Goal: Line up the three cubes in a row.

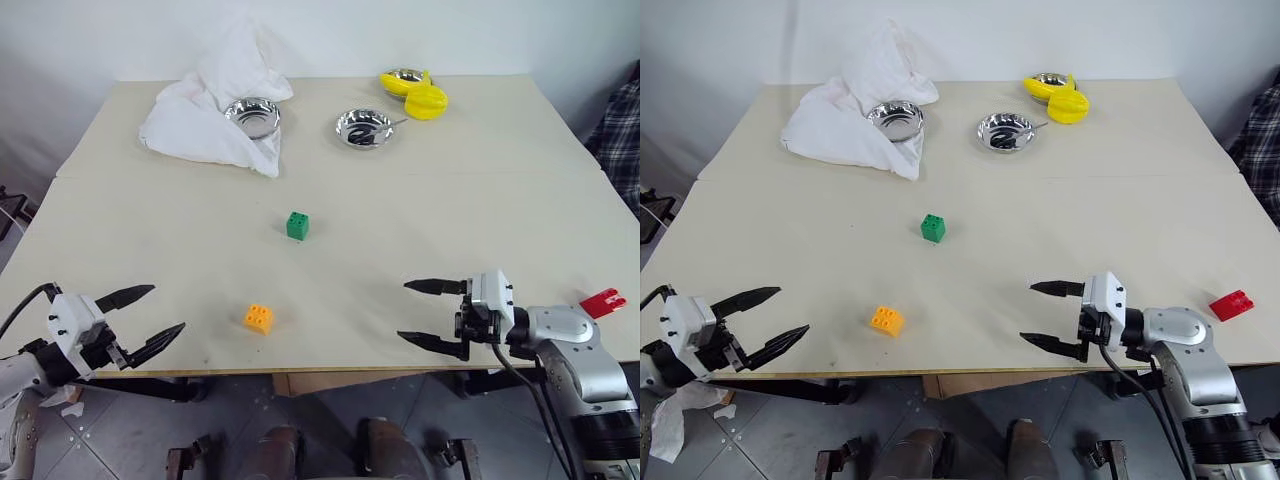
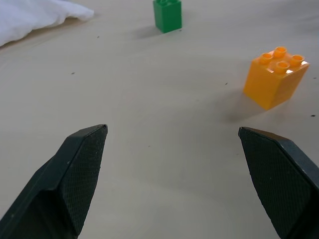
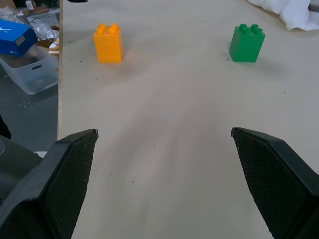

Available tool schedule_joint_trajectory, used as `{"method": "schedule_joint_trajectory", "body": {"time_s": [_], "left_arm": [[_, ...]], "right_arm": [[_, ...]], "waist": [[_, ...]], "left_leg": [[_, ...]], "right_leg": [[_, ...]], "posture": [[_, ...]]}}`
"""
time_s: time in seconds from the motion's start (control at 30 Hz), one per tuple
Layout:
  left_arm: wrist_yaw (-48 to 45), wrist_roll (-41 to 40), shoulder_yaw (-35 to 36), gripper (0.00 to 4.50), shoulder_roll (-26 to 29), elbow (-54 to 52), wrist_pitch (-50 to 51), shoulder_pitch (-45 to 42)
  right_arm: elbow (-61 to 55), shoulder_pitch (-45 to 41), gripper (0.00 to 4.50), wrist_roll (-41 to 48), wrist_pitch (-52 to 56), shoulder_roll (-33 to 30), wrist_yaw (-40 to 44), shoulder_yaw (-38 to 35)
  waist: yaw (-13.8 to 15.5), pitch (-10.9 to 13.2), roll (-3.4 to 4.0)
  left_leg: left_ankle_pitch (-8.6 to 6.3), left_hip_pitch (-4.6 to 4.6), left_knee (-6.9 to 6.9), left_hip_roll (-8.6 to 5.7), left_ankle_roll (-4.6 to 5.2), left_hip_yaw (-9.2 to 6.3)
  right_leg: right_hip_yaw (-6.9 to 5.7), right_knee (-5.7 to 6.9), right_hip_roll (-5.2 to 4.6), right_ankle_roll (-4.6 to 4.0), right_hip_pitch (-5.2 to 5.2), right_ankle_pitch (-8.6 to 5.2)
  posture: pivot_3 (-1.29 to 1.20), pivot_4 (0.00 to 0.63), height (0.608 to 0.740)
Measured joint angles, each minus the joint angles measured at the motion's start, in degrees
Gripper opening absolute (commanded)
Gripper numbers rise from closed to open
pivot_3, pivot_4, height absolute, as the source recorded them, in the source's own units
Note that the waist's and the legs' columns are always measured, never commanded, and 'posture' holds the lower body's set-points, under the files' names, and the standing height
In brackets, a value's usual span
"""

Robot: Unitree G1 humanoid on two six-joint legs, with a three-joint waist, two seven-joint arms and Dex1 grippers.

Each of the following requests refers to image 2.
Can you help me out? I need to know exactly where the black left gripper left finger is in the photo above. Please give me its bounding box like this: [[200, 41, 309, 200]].
[[0, 123, 109, 239]]

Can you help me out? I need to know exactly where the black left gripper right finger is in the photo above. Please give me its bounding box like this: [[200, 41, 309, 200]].
[[238, 126, 319, 239]]

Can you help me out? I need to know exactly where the orange toy brick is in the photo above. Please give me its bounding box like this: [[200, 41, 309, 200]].
[[243, 46, 311, 111]]

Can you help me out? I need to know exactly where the white cloth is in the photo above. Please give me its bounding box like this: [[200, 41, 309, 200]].
[[0, 0, 95, 48]]

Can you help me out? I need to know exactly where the green toy brick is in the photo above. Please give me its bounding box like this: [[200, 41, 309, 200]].
[[153, 0, 183, 34]]

